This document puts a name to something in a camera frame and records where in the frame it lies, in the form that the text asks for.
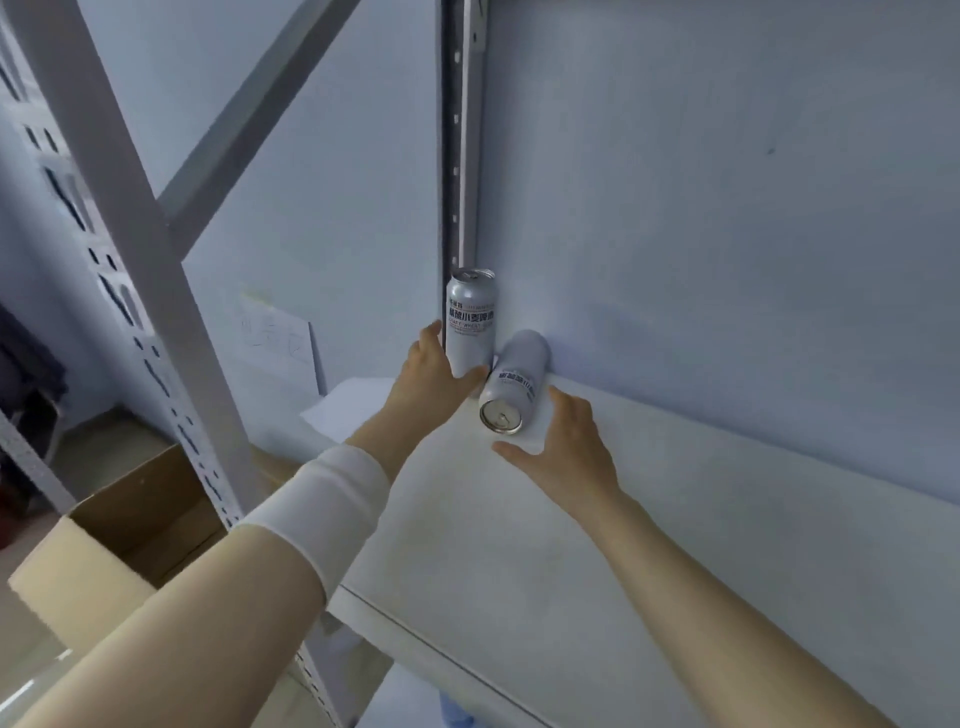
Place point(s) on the white wrist sleeve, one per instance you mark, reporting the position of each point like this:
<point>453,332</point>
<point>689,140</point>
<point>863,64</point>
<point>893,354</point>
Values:
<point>322,510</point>

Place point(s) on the person's left hand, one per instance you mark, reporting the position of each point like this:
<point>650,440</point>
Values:
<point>424,390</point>

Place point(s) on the white paper sheet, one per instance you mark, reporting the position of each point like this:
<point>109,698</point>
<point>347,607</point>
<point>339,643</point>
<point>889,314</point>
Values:
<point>345,409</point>
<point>277,337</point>

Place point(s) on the brown cardboard box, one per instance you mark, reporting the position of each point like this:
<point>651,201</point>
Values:
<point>67,570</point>

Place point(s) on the person's right forearm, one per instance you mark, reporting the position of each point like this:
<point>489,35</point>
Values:
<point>712,622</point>

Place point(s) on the white metal shelf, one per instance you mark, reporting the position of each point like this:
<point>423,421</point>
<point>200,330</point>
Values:
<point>600,562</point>

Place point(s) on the silver beer can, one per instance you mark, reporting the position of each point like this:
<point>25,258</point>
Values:
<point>472,322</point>
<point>517,367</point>

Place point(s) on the person's left forearm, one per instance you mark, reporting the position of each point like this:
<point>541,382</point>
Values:
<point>187,637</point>

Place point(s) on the person's right hand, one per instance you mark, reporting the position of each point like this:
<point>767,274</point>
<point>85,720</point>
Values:
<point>577,457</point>

